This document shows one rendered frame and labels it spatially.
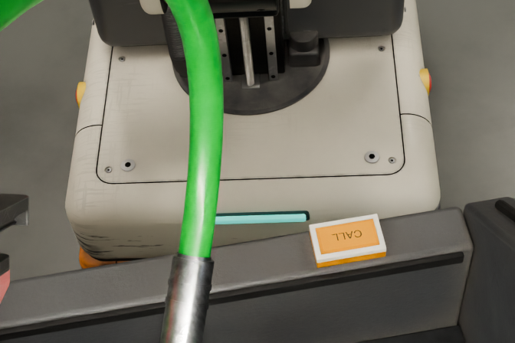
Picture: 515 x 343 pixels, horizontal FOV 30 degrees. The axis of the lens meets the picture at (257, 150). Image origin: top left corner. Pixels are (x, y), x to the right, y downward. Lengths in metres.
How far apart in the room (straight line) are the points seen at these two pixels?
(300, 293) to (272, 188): 0.84
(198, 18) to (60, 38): 1.87
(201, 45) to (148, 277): 0.36
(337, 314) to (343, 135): 0.87
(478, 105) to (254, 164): 0.62
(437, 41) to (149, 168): 0.80
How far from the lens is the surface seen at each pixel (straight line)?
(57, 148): 2.01
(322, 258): 0.68
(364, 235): 0.69
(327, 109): 1.63
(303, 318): 0.74
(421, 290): 0.74
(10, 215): 0.42
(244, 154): 1.58
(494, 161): 1.94
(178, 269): 0.41
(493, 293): 0.69
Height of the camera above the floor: 1.55
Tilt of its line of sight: 53 degrees down
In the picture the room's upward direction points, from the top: 6 degrees counter-clockwise
